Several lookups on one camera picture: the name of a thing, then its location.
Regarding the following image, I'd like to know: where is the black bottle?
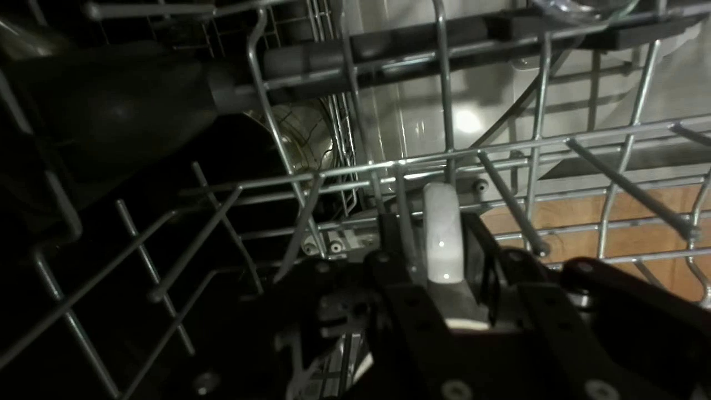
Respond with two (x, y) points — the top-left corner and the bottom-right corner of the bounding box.
(0, 40), (351, 219)

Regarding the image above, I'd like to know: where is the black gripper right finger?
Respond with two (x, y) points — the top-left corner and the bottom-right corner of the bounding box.
(463, 212), (711, 400)

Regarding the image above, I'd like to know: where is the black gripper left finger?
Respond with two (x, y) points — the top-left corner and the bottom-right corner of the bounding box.
(191, 250), (525, 400)

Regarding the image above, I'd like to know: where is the wire dishwasher rack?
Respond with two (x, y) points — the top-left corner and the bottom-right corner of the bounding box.
(0, 0), (711, 400)

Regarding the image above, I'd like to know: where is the clear drinking glass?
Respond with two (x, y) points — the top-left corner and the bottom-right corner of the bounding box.
(529, 0), (639, 26)

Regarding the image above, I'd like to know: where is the stainless dishwasher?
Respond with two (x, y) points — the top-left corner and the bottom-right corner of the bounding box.
(258, 0), (711, 198)

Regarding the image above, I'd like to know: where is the white mug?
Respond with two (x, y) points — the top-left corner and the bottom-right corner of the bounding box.
(346, 181), (496, 388)

